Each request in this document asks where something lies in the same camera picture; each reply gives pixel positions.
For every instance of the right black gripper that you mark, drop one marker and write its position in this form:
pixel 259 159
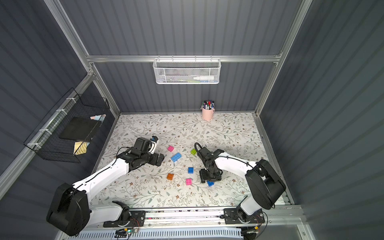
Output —
pixel 210 174

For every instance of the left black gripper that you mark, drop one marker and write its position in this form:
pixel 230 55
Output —
pixel 154 159

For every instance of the light blue long lego brick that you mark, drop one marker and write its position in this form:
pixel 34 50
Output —
pixel 176 157

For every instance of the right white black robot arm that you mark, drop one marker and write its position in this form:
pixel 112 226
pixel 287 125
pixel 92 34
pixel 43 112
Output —
pixel 265 185

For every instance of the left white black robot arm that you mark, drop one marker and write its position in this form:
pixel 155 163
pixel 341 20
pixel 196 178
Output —
pixel 71 211

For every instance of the pink lego brick lower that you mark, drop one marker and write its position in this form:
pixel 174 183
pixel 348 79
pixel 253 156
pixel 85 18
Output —
pixel 189 182

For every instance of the orange lego brick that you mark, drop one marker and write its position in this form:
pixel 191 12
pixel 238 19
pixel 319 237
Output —
pixel 170 176

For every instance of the floral table mat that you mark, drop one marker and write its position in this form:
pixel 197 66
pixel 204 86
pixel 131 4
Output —
pixel 148 187

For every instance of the pastel sticky note pad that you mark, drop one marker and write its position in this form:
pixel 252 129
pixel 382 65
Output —
pixel 98 117

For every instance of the pink pen cup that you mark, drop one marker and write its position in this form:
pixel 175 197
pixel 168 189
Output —
pixel 207 114

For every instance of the yellow sticky notes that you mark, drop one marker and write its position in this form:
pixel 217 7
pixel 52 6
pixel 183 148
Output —
pixel 80 148

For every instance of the black notebook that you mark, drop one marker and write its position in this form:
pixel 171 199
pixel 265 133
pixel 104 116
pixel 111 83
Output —
pixel 80 129

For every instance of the markers in cup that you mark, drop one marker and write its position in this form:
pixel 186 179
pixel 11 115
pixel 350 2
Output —
pixel 208 105

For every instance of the small green circuit board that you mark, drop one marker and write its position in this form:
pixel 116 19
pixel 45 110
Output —
pixel 123 233

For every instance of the white bottle in basket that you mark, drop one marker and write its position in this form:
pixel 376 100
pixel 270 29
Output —
pixel 204 78

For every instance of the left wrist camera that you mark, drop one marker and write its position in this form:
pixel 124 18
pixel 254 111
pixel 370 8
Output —
pixel 154 139

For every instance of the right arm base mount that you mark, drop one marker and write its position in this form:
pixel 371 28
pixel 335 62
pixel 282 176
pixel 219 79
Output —
pixel 233 216

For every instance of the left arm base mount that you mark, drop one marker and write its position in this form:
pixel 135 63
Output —
pixel 127 219

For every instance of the black wire wall basket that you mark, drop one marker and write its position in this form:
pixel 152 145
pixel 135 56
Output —
pixel 45 142

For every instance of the aluminium rail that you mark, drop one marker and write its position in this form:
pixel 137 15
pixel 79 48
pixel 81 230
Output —
pixel 193 217

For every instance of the white wire mesh basket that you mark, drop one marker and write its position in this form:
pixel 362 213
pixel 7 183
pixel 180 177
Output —
pixel 182 72

